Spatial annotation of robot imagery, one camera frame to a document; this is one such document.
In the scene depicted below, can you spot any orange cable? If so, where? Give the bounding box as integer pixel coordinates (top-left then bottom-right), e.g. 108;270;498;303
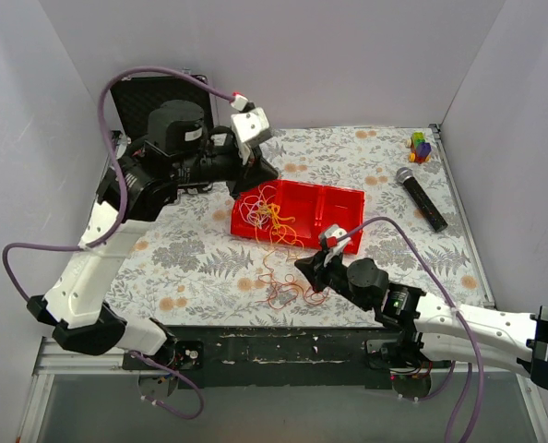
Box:
255;230;328;311

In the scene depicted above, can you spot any yellow cable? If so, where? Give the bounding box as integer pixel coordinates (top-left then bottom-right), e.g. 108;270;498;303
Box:
253;198;304;250

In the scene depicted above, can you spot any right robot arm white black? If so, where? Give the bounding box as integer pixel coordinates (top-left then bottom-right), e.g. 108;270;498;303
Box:
294;251;548;390

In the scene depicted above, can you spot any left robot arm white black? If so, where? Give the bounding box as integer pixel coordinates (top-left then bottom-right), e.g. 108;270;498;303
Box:
27;95;278;369

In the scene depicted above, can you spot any red three-compartment bin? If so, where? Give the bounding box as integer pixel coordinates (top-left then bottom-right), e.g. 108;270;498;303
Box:
230;180;365;249

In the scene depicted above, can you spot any floral patterned mat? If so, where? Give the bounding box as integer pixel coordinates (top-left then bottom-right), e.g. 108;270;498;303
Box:
105;127;493;327

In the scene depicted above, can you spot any black poker chip case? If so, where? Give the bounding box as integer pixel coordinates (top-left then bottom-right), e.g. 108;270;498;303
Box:
109;68;221;195

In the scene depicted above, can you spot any black microphone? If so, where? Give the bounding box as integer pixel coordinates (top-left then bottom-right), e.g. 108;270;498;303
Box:
396;167;448;233

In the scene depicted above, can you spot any colourful toy block train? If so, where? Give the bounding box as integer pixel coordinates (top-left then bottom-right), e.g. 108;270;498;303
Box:
406;132;432;164

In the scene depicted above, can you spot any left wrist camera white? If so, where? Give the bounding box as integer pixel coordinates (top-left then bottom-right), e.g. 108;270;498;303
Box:
231;107;272;164

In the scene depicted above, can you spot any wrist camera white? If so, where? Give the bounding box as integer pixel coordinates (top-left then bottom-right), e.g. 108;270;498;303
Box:
319;223;351;267
231;107;272;164

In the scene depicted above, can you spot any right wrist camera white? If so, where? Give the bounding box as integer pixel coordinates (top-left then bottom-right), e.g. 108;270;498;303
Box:
319;223;351;267

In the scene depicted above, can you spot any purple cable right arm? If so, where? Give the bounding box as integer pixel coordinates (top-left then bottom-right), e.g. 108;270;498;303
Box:
338;216;486;443

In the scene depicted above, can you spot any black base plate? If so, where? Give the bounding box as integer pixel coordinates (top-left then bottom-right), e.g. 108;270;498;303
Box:
61;324;507;389

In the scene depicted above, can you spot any aluminium frame rail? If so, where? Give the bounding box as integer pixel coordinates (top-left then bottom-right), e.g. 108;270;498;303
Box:
15;123;548;443

